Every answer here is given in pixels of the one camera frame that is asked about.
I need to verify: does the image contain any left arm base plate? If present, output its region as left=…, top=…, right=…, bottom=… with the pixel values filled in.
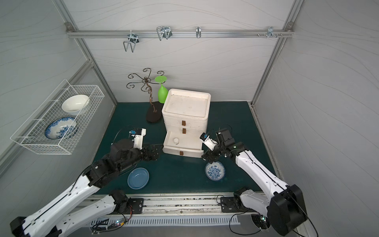
left=126, top=198, right=144, bottom=214

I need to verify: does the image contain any brown metal cup rack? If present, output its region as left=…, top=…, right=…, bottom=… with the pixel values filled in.
left=126, top=68, right=164, bottom=123

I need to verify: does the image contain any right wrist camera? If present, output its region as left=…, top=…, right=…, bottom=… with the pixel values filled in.
left=200, top=133, right=218, bottom=151

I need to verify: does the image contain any aluminium top rail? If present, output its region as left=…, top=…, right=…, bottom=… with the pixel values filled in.
left=67, top=29, right=295, bottom=39

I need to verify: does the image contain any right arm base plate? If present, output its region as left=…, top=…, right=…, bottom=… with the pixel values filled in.
left=219, top=197, right=247, bottom=213

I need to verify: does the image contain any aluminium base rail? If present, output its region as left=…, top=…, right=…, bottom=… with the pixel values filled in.
left=59, top=192, right=303, bottom=218

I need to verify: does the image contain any white bowl in basket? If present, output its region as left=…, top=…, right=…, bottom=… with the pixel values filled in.
left=61, top=94, right=89, bottom=116

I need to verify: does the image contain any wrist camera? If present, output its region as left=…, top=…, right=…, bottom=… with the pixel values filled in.
left=200, top=133, right=218, bottom=151
left=129, top=128, right=147, bottom=150

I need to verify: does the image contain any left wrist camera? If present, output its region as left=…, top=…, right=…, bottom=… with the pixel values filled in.
left=129, top=128, right=147, bottom=150

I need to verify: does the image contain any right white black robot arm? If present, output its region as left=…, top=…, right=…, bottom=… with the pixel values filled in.
left=200, top=128, right=309, bottom=236

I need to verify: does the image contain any plain blue bowl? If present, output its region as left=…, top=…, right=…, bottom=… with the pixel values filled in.
left=127, top=167, right=150, bottom=190

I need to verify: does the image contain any black cable right base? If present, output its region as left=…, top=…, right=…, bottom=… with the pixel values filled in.
left=228, top=208, right=267, bottom=236

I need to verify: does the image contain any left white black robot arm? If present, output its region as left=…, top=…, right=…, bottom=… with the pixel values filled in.
left=10, top=139, right=163, bottom=237

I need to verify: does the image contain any drawer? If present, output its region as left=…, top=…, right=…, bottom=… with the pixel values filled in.
left=162, top=131, right=204, bottom=158

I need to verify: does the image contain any blue patterned bowl in basket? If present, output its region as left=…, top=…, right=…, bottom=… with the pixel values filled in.
left=44, top=117, right=77, bottom=140

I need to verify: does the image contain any green plastic wine glass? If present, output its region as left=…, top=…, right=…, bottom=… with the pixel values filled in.
left=155, top=76, right=168, bottom=104

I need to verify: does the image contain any white three-drawer cabinet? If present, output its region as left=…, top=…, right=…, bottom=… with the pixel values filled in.
left=161, top=88, right=212, bottom=158

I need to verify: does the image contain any white wire basket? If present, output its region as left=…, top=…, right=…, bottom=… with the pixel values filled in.
left=11, top=80, right=105, bottom=155

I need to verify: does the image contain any blue white patterned bowl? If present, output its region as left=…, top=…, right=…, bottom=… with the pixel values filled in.
left=205, top=162, right=226, bottom=182

